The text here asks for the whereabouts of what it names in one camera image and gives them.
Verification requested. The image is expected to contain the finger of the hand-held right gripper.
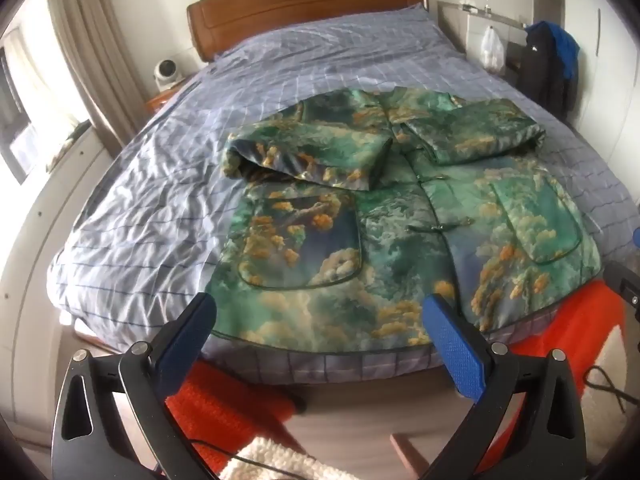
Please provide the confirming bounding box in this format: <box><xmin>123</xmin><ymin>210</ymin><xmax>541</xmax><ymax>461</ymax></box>
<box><xmin>602</xmin><ymin>261</ymin><xmax>640</xmax><ymax>312</ymax></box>

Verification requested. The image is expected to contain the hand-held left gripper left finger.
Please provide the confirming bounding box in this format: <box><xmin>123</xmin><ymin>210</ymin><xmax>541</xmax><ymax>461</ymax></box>
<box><xmin>51</xmin><ymin>292</ymin><xmax>221</xmax><ymax>480</ymax></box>

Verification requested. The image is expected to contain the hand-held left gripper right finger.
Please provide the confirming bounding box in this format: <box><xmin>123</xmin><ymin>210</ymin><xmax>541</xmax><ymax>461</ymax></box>
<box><xmin>422</xmin><ymin>292</ymin><xmax>587</xmax><ymax>480</ymax></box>

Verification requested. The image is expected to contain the green cloud print jacket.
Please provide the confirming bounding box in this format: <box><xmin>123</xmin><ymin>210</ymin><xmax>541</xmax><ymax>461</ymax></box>
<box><xmin>205</xmin><ymin>87</ymin><xmax>601</xmax><ymax>356</ymax></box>

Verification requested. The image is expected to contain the orange rug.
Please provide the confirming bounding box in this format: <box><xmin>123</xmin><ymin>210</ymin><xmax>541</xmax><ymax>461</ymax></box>
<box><xmin>165</xmin><ymin>275</ymin><xmax>631</xmax><ymax>476</ymax></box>

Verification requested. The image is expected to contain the white fluffy cloth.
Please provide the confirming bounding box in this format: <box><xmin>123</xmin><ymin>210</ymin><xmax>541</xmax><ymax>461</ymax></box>
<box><xmin>219</xmin><ymin>436</ymin><xmax>341</xmax><ymax>480</ymax></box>

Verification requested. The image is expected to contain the black and blue jacket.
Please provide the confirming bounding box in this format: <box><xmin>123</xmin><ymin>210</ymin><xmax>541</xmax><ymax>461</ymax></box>
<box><xmin>517</xmin><ymin>20</ymin><xmax>581</xmax><ymax>113</ymax></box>

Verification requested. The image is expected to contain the wooden nightstand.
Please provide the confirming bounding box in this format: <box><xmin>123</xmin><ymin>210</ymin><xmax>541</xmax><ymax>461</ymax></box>
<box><xmin>145</xmin><ymin>82</ymin><xmax>188</xmax><ymax>115</ymax></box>

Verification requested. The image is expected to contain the bed with checked blue sheet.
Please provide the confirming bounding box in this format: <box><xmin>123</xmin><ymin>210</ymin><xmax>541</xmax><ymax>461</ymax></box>
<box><xmin>47</xmin><ymin>2</ymin><xmax>640</xmax><ymax>386</ymax></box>

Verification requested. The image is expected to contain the white plastic bag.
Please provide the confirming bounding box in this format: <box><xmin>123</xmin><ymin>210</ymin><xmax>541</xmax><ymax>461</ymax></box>
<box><xmin>480</xmin><ymin>25</ymin><xmax>506</xmax><ymax>73</ymax></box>

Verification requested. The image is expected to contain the beige curtain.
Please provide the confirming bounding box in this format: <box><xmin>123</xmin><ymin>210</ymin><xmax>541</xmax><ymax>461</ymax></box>
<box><xmin>45</xmin><ymin>0</ymin><xmax>151</xmax><ymax>148</ymax></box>

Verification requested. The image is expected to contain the wooden headboard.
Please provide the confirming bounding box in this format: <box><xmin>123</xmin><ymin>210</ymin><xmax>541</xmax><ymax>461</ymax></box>
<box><xmin>186</xmin><ymin>0</ymin><xmax>430</xmax><ymax>63</ymax></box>

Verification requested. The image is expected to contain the black cable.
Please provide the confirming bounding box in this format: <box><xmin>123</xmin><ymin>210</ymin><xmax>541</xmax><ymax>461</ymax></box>
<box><xmin>187</xmin><ymin>439</ymin><xmax>326</xmax><ymax>467</ymax></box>
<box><xmin>582</xmin><ymin>365</ymin><xmax>628</xmax><ymax>413</ymax></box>

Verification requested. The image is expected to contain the grey wall shelf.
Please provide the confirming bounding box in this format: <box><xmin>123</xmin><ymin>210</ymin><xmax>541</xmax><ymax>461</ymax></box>
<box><xmin>437</xmin><ymin>0</ymin><xmax>528</xmax><ymax>28</ymax></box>

